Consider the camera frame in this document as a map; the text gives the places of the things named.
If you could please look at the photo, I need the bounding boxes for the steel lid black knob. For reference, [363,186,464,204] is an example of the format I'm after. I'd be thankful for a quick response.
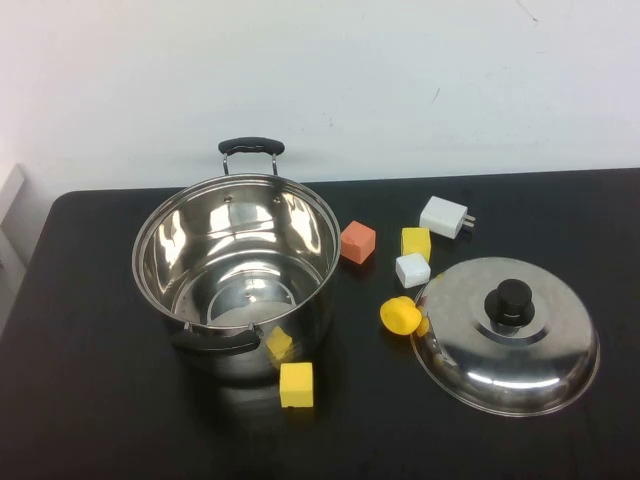
[409,256,601,418]

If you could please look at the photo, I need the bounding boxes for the yellow foam cube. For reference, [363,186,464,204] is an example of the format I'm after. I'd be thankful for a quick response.
[400,227,432,262]
[279,361,315,409]

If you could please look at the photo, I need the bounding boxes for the white plug charger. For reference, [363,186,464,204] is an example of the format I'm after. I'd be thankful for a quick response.
[418,195,477,238]

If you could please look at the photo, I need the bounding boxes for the orange foam cube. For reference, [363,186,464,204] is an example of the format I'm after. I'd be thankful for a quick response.
[339,219,377,265]

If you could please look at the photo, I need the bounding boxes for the stainless steel pot black handles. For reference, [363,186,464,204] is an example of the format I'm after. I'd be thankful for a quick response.
[131,137,342,387]

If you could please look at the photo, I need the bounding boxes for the white foam cube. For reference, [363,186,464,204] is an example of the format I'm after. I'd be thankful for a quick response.
[395,252,432,289]

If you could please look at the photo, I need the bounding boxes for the yellow round plastic toy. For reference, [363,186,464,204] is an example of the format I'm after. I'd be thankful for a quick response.
[379,295,430,337]

